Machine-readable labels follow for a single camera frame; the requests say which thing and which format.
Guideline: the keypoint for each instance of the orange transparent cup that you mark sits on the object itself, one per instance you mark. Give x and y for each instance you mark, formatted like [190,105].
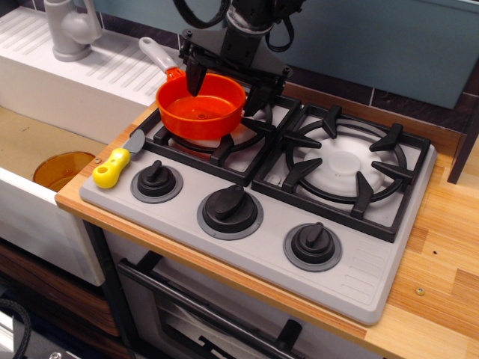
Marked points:
[57,171]

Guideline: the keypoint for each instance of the orange pot with grey handle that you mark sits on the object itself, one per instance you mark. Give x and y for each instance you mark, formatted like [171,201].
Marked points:
[215,112]

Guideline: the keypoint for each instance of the grey toy stove top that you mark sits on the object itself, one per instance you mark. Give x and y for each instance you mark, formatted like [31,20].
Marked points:
[357,287]

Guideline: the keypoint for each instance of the black right burner grate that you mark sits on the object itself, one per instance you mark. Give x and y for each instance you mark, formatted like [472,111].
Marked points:
[355,174]

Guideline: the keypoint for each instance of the yellow handled grey spatula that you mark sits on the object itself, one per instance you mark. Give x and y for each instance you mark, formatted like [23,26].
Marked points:
[107,174]

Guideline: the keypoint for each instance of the black right stove knob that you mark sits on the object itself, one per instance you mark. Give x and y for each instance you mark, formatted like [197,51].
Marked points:
[312,247]

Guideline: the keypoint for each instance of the black burner grate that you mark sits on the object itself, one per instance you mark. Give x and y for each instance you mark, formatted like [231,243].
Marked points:
[355,174]
[235,157]

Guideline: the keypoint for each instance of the black stove knob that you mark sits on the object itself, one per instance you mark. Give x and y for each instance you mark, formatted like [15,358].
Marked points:
[312,247]
[156,183]
[230,214]

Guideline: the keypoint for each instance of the white toy sink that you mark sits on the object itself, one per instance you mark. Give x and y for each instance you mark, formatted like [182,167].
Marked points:
[50,107]

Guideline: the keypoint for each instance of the grey toy faucet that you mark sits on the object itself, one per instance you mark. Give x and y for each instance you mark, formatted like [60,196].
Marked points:
[72,32]

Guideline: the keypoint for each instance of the black middle stove knob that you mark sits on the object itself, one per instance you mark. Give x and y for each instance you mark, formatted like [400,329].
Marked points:
[230,214]

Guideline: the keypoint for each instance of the oven door with black handle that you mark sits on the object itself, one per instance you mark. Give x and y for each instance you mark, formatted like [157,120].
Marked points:
[189,315]

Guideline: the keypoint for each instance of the black left burner grate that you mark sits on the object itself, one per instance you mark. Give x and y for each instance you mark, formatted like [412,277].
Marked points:
[235,157]

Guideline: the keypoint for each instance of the black left stove knob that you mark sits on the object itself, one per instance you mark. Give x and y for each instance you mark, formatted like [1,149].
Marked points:
[156,183]

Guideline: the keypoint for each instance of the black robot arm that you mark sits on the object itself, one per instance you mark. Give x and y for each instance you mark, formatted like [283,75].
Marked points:
[253,13]

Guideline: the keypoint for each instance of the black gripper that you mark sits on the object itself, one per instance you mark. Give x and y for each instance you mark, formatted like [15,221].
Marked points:
[239,53]

